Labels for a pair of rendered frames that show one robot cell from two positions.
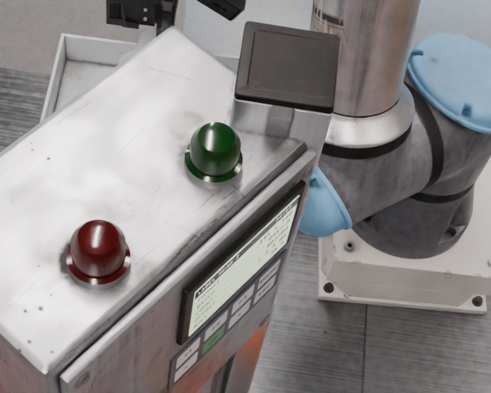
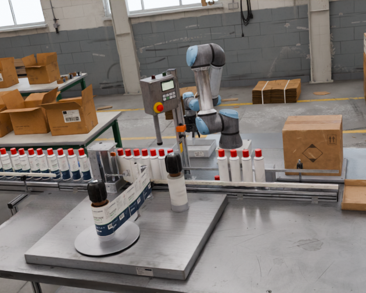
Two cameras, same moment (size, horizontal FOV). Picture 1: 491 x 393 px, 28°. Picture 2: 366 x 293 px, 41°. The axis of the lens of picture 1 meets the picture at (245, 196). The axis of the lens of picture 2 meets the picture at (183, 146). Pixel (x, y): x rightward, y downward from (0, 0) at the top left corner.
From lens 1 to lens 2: 2.40 m
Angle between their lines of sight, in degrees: 41
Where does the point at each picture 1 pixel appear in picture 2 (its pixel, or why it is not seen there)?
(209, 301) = (164, 86)
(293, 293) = (212, 163)
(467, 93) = (226, 111)
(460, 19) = (259, 136)
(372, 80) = (205, 103)
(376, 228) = (222, 144)
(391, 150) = (211, 115)
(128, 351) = (155, 85)
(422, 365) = not seen: hidden behind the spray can
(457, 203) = (234, 136)
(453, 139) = (225, 118)
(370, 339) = not seen: hidden behind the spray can
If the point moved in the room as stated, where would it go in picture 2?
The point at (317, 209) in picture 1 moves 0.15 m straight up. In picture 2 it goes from (201, 124) to (197, 100)
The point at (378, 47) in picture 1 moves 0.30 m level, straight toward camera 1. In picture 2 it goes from (204, 97) to (178, 113)
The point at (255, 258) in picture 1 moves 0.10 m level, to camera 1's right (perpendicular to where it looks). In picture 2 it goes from (169, 85) to (186, 84)
